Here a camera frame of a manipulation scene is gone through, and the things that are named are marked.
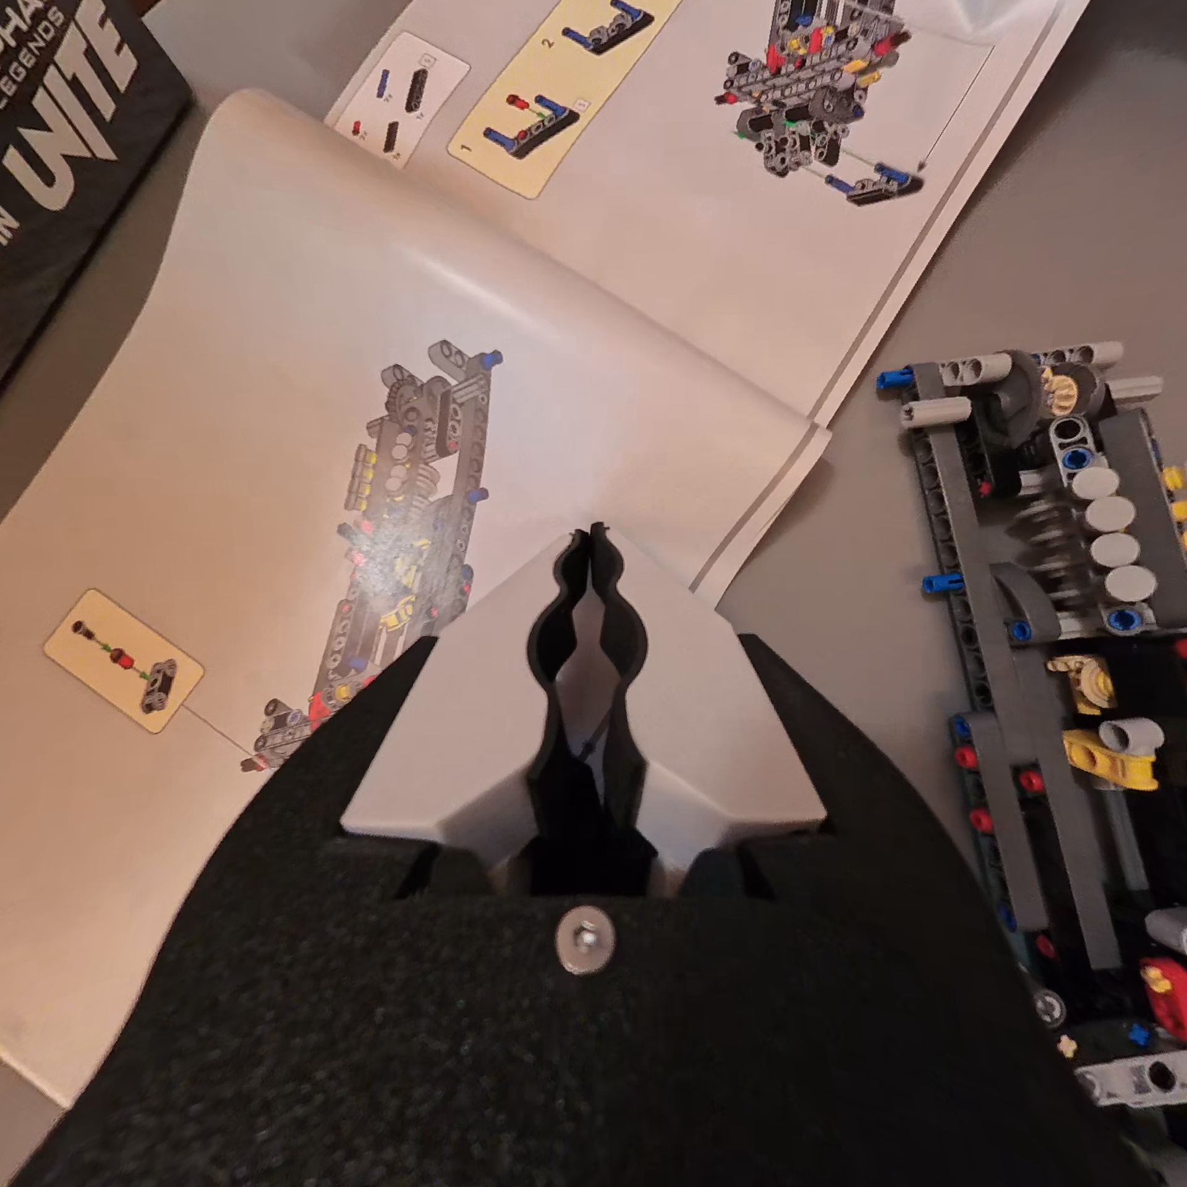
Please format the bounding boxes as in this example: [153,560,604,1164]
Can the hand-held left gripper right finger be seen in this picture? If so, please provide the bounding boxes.
[593,521,830,896]

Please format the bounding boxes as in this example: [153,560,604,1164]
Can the dark lego set box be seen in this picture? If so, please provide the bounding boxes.
[0,0,197,396]

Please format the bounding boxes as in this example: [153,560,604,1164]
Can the grey lego car chassis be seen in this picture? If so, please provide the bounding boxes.
[875,340,1187,1113]

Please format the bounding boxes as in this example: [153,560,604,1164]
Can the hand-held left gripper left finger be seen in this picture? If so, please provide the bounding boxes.
[338,528,607,896]

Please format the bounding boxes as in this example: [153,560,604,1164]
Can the lego instruction booklet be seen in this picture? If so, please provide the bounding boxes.
[0,0,1096,1111]

